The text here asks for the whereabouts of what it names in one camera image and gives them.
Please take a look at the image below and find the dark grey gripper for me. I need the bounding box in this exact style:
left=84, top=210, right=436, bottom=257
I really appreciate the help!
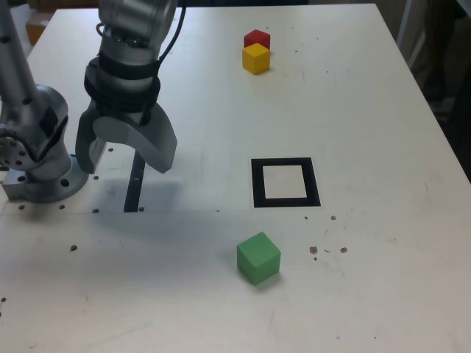
left=74, top=101, right=179, bottom=175

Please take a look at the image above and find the yellow cube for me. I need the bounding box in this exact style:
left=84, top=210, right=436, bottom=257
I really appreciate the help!
left=241, top=43, right=272, bottom=76

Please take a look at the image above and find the red cube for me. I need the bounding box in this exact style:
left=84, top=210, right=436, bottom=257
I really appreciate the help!
left=244, top=29, right=272, bottom=51

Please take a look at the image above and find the green cube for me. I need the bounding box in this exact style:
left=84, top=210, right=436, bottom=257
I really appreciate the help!
left=235, top=231, right=282, bottom=286

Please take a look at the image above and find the black tape square outline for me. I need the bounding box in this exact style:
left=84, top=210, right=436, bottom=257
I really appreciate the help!
left=250, top=157, right=322, bottom=209

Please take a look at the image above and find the black tape strip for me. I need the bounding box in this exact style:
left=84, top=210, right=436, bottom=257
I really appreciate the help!
left=123, top=151, right=147, bottom=213

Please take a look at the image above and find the brown cardboard box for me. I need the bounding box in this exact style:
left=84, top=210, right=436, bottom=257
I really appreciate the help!
left=24, top=20, right=49, bottom=47

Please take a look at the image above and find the white frame post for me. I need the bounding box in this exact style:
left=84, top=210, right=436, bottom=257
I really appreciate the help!
left=395, top=0, right=430, bottom=71

